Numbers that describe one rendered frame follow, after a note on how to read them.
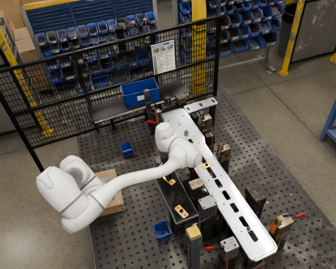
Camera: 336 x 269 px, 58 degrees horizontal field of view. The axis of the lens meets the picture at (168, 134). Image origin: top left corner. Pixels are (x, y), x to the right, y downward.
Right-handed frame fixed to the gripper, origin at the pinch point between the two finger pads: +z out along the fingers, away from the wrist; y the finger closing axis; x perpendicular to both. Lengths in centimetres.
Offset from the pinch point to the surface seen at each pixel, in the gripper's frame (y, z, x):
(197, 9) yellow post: 109, -43, 87
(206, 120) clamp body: 65, 16, 32
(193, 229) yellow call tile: -11.9, 4.1, -34.2
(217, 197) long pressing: 20.9, 20.2, -22.1
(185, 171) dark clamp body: 16.2, 12.4, 3.2
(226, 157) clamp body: 53, 24, -1
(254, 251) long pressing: 10, 20, -60
